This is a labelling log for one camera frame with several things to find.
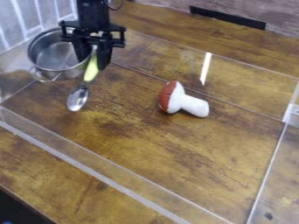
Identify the black bar on table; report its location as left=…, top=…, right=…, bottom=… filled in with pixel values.
left=190, top=6, right=267, bottom=30

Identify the red white toy mushroom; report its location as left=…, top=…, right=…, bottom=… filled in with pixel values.
left=159, top=80, right=210, bottom=117

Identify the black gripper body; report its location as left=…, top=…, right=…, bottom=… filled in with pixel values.
left=59, top=0, right=127, bottom=48

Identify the clear acrylic enclosure wall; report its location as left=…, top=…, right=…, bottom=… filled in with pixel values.
left=0, top=31, right=298, bottom=224

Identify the small steel pot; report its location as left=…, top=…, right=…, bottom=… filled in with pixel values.
left=27, top=27, right=93, bottom=82

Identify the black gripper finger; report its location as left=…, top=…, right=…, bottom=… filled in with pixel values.
left=98, top=41, right=113, bottom=71
left=73, top=38, right=93, bottom=61

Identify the green handled metal spoon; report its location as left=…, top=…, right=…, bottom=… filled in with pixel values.
left=67, top=51, right=99, bottom=111

